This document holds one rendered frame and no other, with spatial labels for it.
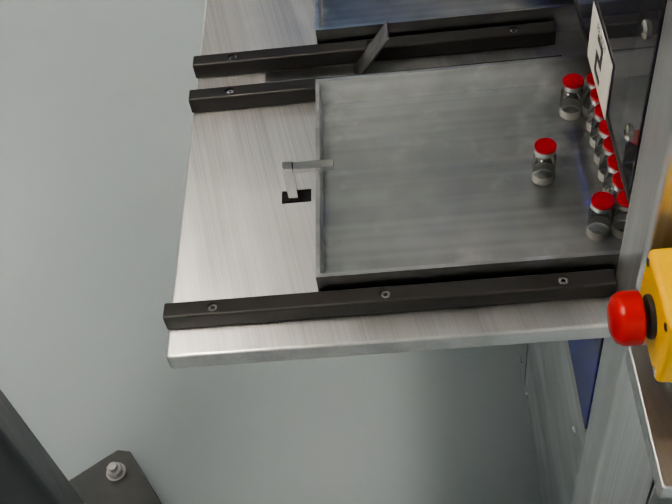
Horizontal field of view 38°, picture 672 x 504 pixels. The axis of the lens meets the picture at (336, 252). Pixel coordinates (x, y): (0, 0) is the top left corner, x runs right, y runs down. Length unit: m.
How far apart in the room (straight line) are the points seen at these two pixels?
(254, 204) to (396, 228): 0.15
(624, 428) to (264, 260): 0.39
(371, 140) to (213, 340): 0.28
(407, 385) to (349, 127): 0.91
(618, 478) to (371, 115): 0.47
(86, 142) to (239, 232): 1.51
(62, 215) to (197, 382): 0.58
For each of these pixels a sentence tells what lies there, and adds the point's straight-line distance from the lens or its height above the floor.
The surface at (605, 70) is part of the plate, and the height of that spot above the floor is 1.03.
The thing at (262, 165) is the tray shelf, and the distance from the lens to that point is 1.01.
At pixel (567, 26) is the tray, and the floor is 0.89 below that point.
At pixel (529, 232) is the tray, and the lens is 0.92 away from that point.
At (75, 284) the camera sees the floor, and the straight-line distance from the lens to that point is 2.15.
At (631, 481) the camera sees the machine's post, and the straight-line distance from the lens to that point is 1.12.
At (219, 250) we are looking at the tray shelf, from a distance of 0.94.
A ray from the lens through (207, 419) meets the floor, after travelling 1.88.
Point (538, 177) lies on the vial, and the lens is 0.95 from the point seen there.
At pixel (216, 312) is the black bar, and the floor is 0.90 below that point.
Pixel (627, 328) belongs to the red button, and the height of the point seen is 1.01.
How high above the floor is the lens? 1.60
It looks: 51 degrees down
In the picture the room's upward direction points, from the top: 10 degrees counter-clockwise
